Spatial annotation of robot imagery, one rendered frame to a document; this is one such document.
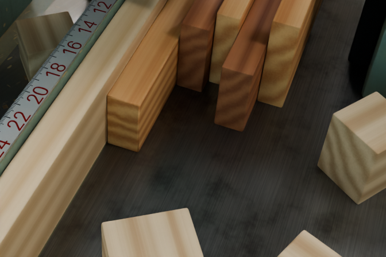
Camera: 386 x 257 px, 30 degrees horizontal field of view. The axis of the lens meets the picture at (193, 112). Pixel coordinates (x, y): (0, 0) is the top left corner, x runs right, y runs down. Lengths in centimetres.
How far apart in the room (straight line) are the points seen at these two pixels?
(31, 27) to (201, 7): 20
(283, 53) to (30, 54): 23
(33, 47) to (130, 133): 19
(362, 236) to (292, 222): 4
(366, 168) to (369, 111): 3
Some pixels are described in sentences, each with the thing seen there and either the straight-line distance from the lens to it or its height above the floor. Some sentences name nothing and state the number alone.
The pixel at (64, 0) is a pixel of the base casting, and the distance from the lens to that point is 70.
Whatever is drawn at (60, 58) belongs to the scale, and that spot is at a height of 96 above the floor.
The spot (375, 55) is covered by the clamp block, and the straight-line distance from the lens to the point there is 46.
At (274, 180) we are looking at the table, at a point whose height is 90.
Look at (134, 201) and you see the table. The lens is 40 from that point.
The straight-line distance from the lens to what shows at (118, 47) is 42.
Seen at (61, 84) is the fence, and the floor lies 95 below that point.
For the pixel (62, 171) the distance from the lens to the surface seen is 37.
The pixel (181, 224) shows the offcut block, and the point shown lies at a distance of 35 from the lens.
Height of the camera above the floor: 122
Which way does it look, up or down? 46 degrees down
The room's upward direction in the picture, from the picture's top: 6 degrees clockwise
